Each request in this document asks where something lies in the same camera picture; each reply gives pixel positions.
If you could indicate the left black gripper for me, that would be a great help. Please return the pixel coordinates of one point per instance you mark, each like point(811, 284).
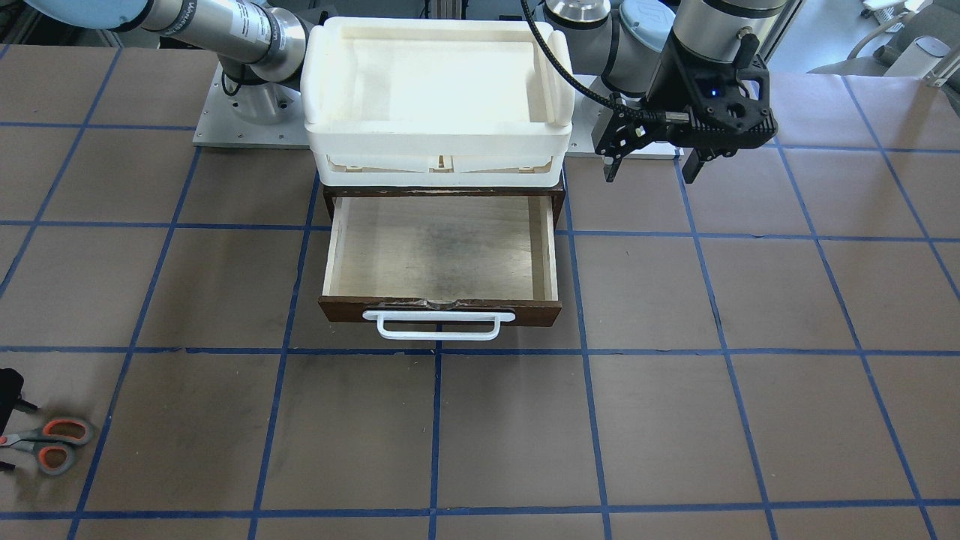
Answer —
point(673, 84)

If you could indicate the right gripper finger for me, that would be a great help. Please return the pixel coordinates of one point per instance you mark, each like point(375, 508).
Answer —
point(12, 383)

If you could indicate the orange grey handled scissors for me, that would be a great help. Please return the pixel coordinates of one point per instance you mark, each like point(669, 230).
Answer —
point(53, 445)

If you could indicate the wooden drawer with white handle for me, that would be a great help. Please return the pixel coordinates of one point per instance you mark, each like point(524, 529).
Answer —
point(466, 260)

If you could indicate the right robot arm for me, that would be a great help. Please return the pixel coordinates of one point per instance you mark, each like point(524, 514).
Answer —
point(59, 276)

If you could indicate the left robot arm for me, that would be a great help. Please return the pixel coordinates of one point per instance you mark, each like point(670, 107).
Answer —
point(615, 46)

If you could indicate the dark wooden drawer cabinet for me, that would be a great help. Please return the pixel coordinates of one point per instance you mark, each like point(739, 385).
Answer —
point(557, 193)

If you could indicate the white plastic tray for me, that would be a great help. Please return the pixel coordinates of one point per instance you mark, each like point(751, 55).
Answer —
point(436, 103)

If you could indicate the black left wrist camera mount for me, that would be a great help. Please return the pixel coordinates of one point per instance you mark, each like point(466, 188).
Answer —
point(746, 111)

